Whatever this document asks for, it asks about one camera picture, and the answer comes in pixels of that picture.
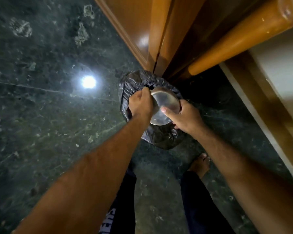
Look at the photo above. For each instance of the person's right forearm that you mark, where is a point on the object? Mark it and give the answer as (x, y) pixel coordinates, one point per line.
(244, 182)

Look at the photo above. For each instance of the wooden cabinet door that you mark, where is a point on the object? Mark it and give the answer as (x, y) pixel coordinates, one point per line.
(139, 29)

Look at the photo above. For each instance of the person's left fingers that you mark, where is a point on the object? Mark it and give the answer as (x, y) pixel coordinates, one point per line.
(144, 92)

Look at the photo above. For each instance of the person's left forearm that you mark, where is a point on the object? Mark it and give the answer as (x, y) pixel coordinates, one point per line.
(88, 177)

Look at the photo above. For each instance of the person's right thumb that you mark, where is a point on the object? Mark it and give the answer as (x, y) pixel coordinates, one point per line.
(169, 112)

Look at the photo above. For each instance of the person's right foot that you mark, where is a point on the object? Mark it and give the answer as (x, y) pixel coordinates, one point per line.
(199, 165)

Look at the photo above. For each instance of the person's right hand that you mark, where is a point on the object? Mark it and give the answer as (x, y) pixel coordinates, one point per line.
(184, 116)

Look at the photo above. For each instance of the person's left hand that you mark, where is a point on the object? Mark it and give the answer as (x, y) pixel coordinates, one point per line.
(141, 104)

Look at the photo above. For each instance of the wooden cabinet panel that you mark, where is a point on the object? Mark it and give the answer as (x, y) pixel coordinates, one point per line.
(266, 99)

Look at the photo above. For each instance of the black garbage bag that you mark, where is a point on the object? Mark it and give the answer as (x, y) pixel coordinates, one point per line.
(158, 136)

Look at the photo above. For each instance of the round steel plate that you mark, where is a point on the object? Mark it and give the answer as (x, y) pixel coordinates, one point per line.
(164, 107)

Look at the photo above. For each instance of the person's black trousers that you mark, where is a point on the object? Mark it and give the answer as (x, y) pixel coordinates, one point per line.
(200, 207)

